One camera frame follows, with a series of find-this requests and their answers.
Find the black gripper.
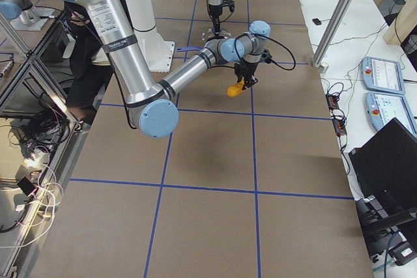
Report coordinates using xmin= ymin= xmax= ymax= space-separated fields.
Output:
xmin=207 ymin=0 xmax=235 ymax=33
xmin=234 ymin=50 xmax=271 ymax=89

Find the yellow plastic corn cob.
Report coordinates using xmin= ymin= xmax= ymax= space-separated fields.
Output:
xmin=227 ymin=81 xmax=245 ymax=98

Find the glass pot lid blue knob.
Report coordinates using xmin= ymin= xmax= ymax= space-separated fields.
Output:
xmin=201 ymin=28 xmax=231 ymax=42

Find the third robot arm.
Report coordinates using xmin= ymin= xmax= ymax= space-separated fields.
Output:
xmin=1 ymin=0 xmax=156 ymax=38

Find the small black device on table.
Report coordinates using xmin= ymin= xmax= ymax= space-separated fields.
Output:
xmin=312 ymin=18 xmax=322 ymax=25

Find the person in dark clothes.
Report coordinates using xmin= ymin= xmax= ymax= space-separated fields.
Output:
xmin=64 ymin=1 xmax=113 ymax=125

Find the upper teach pendant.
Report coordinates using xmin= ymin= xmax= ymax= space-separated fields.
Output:
xmin=361 ymin=56 xmax=405 ymax=95

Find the teach pendant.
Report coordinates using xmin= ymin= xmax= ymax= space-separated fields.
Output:
xmin=361 ymin=56 xmax=405 ymax=95
xmin=365 ymin=91 xmax=416 ymax=135

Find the lower teach pendant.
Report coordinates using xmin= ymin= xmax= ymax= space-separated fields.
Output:
xmin=365 ymin=91 xmax=416 ymax=135

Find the black laptop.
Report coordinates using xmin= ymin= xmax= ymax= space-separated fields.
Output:
xmin=349 ymin=118 xmax=416 ymax=209

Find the black monitor stand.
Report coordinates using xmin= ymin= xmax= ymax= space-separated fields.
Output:
xmin=355 ymin=191 xmax=416 ymax=258

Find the black power supply box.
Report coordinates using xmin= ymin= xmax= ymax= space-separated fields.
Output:
xmin=388 ymin=242 xmax=416 ymax=266

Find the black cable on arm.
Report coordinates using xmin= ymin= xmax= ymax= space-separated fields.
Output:
xmin=248 ymin=32 xmax=296 ymax=71

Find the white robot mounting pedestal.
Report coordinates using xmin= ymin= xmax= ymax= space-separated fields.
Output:
xmin=125 ymin=0 xmax=175 ymax=72

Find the aluminium frame post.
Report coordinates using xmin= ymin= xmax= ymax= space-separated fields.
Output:
xmin=311 ymin=0 xmax=352 ymax=74

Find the white cables bundle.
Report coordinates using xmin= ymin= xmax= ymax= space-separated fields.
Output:
xmin=0 ymin=141 xmax=66 ymax=249

